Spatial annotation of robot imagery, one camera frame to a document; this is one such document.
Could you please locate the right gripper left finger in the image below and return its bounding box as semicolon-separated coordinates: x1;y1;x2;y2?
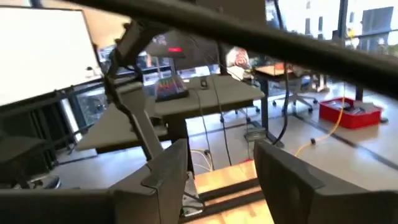
111;139;189;224

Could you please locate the large window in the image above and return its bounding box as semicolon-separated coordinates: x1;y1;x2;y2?
266;0;398;58

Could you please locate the white board panel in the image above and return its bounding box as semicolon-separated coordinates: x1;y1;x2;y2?
0;6;103;106

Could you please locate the thin black cable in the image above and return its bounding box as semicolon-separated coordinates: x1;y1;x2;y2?
194;88;215;171
213;74;233;166

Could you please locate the wooden table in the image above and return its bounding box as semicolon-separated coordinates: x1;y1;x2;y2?
253;62;295;78

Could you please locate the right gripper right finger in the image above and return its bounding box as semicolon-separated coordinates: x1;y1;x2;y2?
254;140;398;224

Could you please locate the red plastic bin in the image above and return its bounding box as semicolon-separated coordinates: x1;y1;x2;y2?
319;96;383;130

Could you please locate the black monitor with red light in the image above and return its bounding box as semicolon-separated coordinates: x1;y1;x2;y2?
144;29;224;72

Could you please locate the black aluminium table frame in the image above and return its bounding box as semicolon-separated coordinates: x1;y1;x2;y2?
180;179;265;223

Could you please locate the office chair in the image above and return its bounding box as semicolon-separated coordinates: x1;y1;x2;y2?
272;63;320;114

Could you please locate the thick black hanging cable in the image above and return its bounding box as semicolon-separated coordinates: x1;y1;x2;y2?
272;60;290;146

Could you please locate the grey desk panel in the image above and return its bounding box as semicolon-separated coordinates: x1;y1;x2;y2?
154;73;266;119
76;90;170;154

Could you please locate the yellow cable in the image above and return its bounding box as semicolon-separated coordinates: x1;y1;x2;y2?
294;83;346;156

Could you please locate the backlit keyboard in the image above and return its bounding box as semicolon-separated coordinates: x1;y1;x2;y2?
154;74;190;103

